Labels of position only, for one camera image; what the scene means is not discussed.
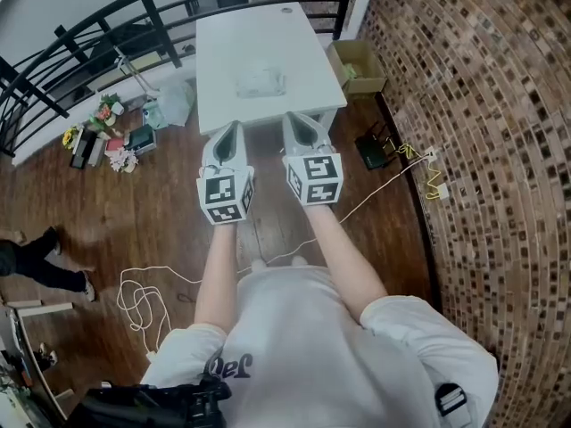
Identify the green box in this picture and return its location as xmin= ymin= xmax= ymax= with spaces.
xmin=125 ymin=127 xmax=159 ymax=157

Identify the pale green container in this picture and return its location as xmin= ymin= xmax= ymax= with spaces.
xmin=142 ymin=99 xmax=170 ymax=130

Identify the person's left forearm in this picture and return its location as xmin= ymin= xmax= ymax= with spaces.
xmin=193 ymin=220 xmax=245 ymax=334

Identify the yellow sunflower pot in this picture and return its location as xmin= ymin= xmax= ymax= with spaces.
xmin=61 ymin=123 xmax=86 ymax=152

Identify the white column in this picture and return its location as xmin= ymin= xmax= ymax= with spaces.
xmin=343 ymin=0 xmax=380 ymax=42

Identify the person's white t-shirt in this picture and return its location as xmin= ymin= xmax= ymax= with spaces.
xmin=140 ymin=263 xmax=500 ymax=428

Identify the black and white shoe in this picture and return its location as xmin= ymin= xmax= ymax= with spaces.
xmin=37 ymin=342 xmax=60 ymax=371

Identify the black strap buckle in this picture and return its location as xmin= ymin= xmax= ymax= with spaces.
xmin=434 ymin=382 xmax=469 ymax=428

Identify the cardboard box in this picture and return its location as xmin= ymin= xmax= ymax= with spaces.
xmin=327 ymin=39 xmax=388 ymax=99

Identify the white cable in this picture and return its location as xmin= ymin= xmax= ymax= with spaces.
xmin=116 ymin=155 xmax=432 ymax=361

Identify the yellow cable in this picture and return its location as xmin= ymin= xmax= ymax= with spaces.
xmin=397 ymin=142 xmax=443 ymax=202

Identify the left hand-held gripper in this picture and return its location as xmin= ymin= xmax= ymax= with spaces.
xmin=195 ymin=121 xmax=257 ymax=226

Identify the metal stand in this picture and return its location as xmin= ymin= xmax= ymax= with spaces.
xmin=114 ymin=54 xmax=160 ymax=97

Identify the person's right forearm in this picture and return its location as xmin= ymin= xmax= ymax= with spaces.
xmin=304 ymin=202 xmax=390 ymax=329

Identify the pink flower bunch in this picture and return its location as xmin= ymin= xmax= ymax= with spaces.
xmin=106 ymin=145 xmax=141 ymax=175

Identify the black metal railing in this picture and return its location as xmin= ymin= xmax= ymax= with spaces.
xmin=0 ymin=0 xmax=359 ymax=160

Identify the black router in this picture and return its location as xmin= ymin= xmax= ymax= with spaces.
xmin=353 ymin=121 xmax=399 ymax=171

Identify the white table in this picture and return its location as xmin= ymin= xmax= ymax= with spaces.
xmin=194 ymin=1 xmax=349 ymax=138

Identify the black chest pack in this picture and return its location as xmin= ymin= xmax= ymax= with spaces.
xmin=66 ymin=378 xmax=234 ymax=428

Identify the white plastic bag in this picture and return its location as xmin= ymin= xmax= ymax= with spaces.
xmin=155 ymin=79 xmax=196 ymax=128

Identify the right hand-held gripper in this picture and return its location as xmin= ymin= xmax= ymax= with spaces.
xmin=281 ymin=111 xmax=344 ymax=207

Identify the cluttered work desk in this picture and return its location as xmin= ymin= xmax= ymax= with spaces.
xmin=0 ymin=305 xmax=69 ymax=428

